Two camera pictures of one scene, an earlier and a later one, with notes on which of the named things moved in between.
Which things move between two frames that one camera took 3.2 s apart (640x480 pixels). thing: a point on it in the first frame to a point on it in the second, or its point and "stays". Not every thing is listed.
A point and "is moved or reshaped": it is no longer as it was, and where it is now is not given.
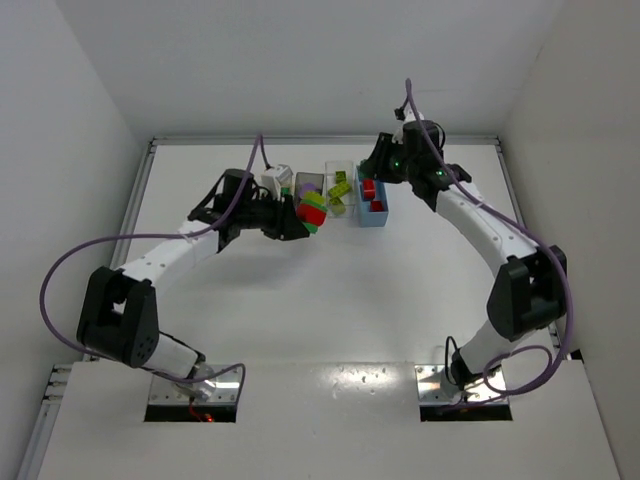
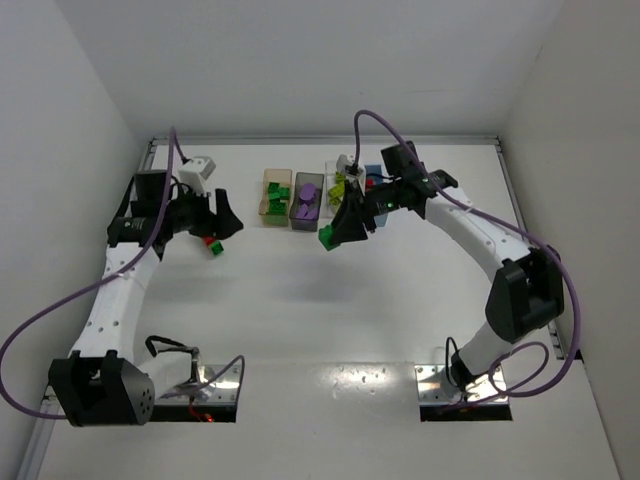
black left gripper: x=279 y=220 to x=208 y=214
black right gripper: x=373 y=160 to x=364 y=209
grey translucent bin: x=307 y=177 stays
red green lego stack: x=312 y=211 is moved or reshaped
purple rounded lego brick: x=307 y=186 stays
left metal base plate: x=165 y=392 stays
